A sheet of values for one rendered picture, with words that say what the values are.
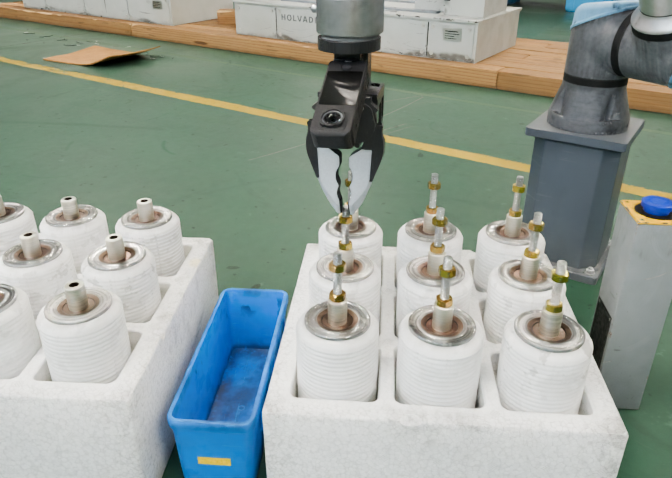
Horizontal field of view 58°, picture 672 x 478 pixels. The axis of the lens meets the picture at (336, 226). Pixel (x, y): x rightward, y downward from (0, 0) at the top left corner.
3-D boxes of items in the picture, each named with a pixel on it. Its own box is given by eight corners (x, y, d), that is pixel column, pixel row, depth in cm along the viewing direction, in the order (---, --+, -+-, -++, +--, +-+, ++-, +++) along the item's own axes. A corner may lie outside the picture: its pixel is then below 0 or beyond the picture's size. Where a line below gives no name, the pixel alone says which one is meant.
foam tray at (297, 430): (309, 330, 109) (307, 242, 101) (530, 342, 106) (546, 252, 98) (269, 522, 74) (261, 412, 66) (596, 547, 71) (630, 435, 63)
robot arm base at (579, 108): (558, 108, 129) (566, 61, 125) (634, 120, 122) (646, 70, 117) (536, 126, 118) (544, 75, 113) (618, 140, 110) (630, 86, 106)
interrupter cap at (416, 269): (475, 272, 79) (476, 268, 79) (444, 296, 74) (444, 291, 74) (427, 253, 83) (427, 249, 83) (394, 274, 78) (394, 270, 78)
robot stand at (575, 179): (532, 228, 145) (552, 105, 131) (614, 249, 136) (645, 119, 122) (505, 260, 131) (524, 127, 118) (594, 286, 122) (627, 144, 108)
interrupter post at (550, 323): (533, 333, 67) (537, 309, 66) (543, 324, 69) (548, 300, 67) (553, 343, 66) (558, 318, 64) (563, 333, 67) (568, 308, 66)
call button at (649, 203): (634, 207, 82) (637, 193, 81) (664, 208, 82) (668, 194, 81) (645, 220, 79) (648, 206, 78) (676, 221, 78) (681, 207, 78)
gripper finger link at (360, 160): (379, 199, 79) (378, 132, 75) (372, 219, 74) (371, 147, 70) (355, 198, 80) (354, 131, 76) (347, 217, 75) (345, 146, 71)
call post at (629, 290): (578, 376, 98) (619, 201, 84) (623, 378, 97) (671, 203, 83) (591, 407, 92) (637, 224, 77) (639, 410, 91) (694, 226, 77)
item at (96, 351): (85, 393, 84) (58, 283, 76) (153, 396, 84) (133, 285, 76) (52, 446, 76) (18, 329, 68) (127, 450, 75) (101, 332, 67)
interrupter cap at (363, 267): (307, 278, 78) (307, 274, 77) (328, 251, 84) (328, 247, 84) (363, 289, 75) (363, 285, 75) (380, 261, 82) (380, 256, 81)
